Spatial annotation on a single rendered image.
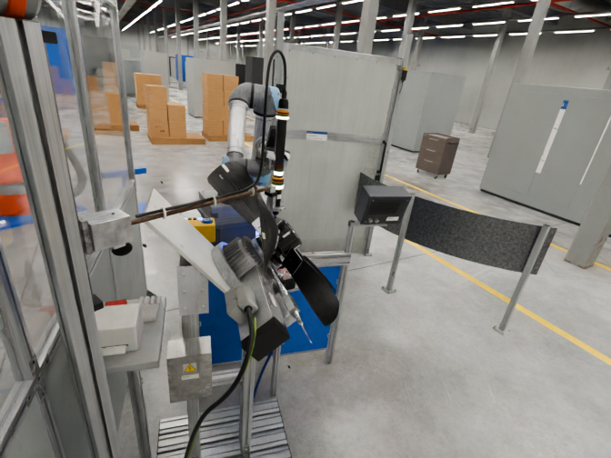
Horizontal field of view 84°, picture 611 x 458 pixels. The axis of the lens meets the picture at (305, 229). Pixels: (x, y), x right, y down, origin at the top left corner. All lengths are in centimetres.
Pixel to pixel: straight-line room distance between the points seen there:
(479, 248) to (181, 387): 236
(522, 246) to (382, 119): 163
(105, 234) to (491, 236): 262
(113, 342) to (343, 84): 267
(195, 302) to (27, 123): 74
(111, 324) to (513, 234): 264
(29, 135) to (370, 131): 295
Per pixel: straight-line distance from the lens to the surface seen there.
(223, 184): 122
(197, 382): 141
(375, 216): 191
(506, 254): 304
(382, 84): 342
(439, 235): 299
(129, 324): 128
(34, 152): 83
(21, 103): 81
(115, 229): 93
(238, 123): 163
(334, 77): 322
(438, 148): 799
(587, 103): 708
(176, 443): 205
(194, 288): 124
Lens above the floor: 176
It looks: 24 degrees down
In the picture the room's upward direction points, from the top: 7 degrees clockwise
